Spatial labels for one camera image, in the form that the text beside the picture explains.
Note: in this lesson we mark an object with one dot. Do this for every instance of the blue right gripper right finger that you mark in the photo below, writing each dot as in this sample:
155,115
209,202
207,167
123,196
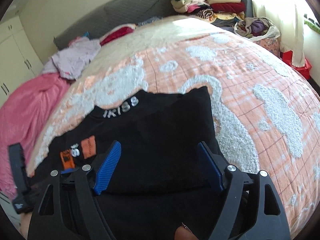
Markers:
209,168

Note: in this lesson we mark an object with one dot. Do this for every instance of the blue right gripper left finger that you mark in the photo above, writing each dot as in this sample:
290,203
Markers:
104,166

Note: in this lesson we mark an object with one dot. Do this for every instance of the black IKISS shirt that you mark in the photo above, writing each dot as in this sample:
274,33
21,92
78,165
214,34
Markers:
157,184

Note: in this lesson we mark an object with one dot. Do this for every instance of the plastic bag of clothes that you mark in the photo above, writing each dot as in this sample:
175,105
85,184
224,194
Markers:
256,29

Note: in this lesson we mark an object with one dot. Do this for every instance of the stack of folded clothes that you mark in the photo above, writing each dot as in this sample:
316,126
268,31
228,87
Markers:
217,12

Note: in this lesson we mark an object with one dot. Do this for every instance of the right hand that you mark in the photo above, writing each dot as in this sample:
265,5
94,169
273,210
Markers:
184,233

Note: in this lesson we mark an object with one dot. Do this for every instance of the orange white plaid bedspread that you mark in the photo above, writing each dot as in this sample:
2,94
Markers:
266,114

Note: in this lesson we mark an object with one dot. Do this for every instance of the pink blanket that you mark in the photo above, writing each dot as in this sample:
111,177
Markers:
23,117

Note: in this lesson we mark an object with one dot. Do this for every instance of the lilac crumpled garment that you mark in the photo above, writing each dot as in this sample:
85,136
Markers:
70,62

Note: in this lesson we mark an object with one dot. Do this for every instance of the red box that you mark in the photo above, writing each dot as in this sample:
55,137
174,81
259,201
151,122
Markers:
300,64

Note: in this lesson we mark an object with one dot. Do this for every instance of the floral storage box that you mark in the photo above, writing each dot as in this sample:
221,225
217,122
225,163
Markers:
270,44

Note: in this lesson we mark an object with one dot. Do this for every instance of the white wardrobe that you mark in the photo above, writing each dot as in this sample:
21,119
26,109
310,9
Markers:
18,60

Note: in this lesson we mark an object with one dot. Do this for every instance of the red pillow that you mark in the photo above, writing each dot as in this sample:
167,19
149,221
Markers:
117,32

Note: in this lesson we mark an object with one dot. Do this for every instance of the grey quilted headboard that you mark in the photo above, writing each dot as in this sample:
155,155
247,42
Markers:
112,14

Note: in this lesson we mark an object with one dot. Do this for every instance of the white curtain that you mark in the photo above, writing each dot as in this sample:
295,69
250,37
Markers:
288,17

